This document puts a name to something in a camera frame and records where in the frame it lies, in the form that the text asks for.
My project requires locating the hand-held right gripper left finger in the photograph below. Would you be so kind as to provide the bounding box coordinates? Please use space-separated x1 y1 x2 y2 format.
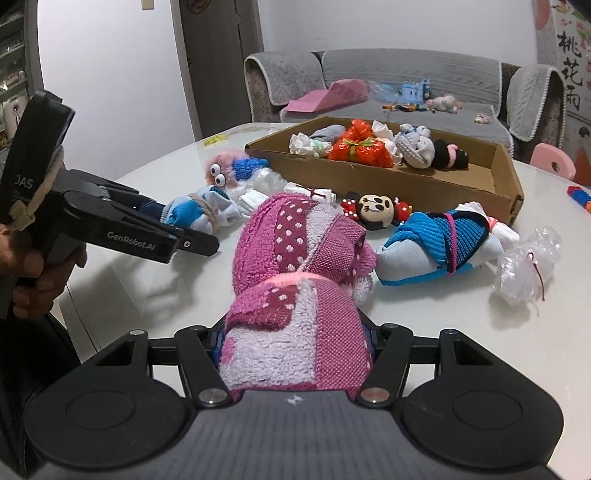
92 323 232 409

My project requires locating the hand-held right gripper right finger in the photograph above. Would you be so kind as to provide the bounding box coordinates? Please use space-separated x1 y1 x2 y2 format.
356 322 500 409

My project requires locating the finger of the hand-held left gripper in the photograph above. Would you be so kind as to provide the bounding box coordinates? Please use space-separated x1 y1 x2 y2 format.
64 189 221 265
91 181 167 226

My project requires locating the light blue sock bundle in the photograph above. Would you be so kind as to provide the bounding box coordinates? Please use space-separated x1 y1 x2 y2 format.
161 185 244 239

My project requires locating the pink fluffy doll with eyes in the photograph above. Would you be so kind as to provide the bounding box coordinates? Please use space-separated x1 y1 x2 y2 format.
204 149 245 191

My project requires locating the pink towel sock bundle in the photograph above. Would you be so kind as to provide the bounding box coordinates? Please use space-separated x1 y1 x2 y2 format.
218 193 378 403

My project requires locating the clear plastic bag bundle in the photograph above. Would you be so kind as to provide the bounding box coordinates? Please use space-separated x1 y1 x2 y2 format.
240 167 288 195

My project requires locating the blue grey sock bundle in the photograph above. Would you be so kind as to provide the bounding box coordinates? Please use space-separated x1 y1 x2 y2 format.
375 210 520 288

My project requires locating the white sock bundle black tie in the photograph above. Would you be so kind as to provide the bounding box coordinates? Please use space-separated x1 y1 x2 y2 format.
283 181 341 205

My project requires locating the clear plastic bundle red string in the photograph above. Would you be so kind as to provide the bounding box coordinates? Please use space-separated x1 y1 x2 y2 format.
492 227 563 305

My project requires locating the white green sock bundle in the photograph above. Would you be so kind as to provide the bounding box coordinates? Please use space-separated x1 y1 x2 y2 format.
289 133 333 158

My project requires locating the brown cardboard box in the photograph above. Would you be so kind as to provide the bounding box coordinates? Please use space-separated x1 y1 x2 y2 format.
245 115 525 227

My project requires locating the grey white sock bundle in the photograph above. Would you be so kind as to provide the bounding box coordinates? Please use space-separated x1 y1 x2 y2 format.
394 124 435 169

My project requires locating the black pink sock bundle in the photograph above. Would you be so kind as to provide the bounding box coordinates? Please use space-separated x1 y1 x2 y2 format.
431 138 471 169

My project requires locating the orange plastic bag bundle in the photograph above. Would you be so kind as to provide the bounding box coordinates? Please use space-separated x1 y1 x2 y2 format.
329 119 394 168

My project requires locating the white ruffled sock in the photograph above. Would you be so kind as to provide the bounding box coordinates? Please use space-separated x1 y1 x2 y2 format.
372 121 407 160

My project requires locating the white desktop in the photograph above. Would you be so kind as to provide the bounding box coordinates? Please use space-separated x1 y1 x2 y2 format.
65 121 591 480

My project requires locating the person's left hand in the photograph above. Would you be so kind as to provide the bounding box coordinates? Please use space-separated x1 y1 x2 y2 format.
0 226 88 320

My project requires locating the glass door cabinet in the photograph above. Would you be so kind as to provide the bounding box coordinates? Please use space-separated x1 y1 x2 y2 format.
0 0 38 153

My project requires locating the blue knit pompom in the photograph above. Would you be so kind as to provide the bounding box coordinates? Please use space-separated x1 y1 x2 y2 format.
232 157 269 183

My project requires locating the cartoon mouse toy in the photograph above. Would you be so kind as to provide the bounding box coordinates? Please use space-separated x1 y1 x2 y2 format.
341 193 411 232

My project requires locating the brown door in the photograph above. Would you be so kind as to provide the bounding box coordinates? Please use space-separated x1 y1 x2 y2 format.
178 0 266 141

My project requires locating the pink paper bag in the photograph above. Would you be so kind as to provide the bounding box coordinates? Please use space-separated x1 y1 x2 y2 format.
283 78 370 114

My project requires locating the pink chair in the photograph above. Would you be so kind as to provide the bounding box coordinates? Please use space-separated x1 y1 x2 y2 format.
529 142 575 178

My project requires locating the clear plastic package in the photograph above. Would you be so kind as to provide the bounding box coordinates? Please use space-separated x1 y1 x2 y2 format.
367 80 402 100

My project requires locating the white pink plush toy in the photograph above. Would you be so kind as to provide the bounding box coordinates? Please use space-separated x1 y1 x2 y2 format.
425 93 463 114

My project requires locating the blue toy castle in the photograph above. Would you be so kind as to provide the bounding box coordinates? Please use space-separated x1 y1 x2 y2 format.
399 79 432 103

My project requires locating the grey sofa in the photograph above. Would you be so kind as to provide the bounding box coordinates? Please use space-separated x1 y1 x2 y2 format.
244 48 566 148

